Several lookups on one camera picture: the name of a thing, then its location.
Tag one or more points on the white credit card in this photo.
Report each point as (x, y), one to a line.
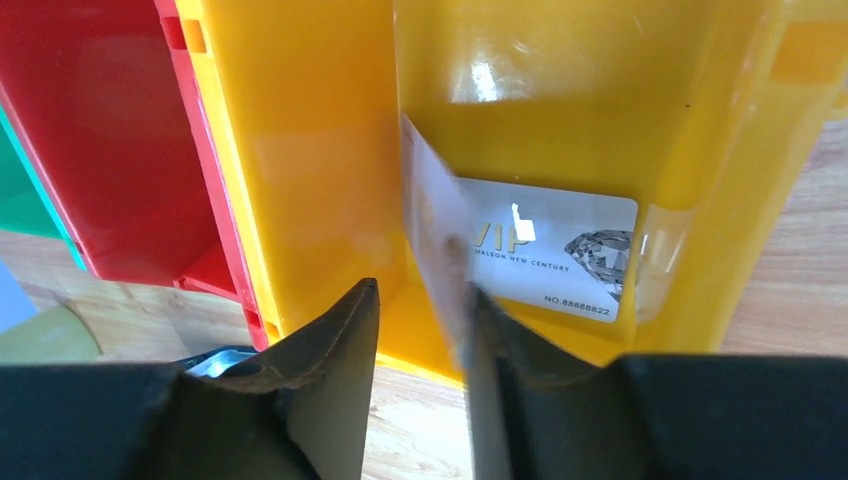
(439, 225)

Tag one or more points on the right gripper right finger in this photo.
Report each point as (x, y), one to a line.
(538, 412)

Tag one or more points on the yellow plastic bin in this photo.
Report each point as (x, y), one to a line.
(703, 112)

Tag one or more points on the green plastic bin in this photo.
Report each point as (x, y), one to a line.
(25, 204)

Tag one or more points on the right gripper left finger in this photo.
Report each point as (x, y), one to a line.
(298, 410)

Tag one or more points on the red plastic bin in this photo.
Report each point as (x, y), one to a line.
(102, 98)

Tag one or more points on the silver VIP card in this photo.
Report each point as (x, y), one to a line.
(559, 250)

